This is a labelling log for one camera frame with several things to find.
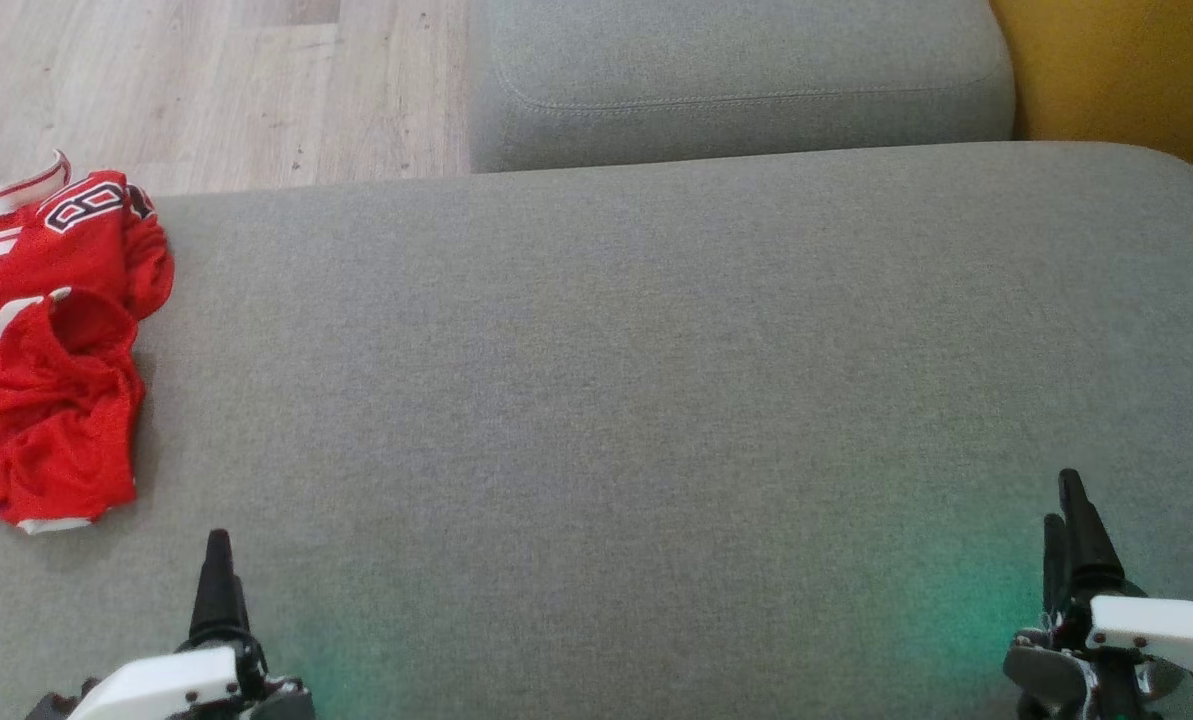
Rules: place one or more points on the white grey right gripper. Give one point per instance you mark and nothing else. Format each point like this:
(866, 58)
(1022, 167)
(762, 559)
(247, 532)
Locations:
(1156, 625)

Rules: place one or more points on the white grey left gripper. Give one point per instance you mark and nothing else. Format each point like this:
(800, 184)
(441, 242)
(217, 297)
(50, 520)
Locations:
(171, 685)

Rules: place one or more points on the red Bulls 23 shorts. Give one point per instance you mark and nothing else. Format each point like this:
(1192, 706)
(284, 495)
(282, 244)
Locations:
(56, 440)

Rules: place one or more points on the red basketball jersey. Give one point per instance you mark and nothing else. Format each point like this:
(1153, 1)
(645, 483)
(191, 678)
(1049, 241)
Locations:
(81, 250)

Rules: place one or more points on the large grey sofa seat cushion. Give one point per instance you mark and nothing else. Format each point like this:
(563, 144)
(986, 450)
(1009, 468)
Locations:
(606, 400)

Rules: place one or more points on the yellow upholstered panel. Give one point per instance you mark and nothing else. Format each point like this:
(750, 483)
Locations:
(1126, 70)

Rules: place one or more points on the small grey sofa cushion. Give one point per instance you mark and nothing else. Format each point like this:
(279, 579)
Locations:
(736, 60)

